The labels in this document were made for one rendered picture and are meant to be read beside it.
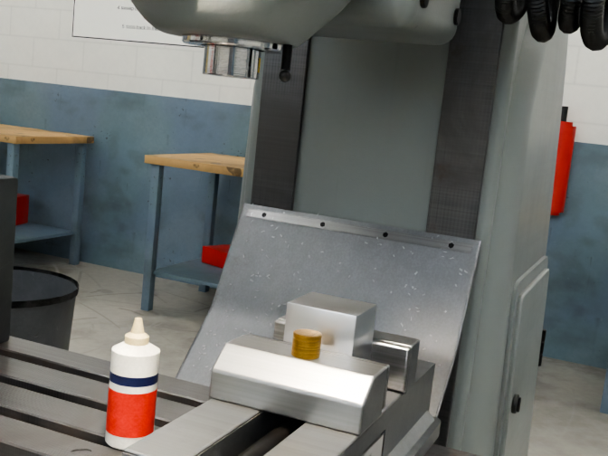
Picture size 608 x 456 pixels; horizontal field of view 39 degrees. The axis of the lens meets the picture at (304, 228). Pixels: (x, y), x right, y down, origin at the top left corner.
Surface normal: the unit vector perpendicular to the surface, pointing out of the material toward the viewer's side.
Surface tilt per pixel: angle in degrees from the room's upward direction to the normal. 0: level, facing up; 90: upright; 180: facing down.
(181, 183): 90
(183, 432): 0
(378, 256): 63
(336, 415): 90
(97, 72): 90
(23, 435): 0
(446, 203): 90
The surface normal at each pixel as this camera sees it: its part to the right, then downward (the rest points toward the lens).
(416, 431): 0.72, -0.59
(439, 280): -0.31, -0.36
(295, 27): 0.70, 0.67
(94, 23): -0.40, 0.10
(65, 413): 0.11, -0.98
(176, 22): -0.34, 0.88
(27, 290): -0.06, 0.07
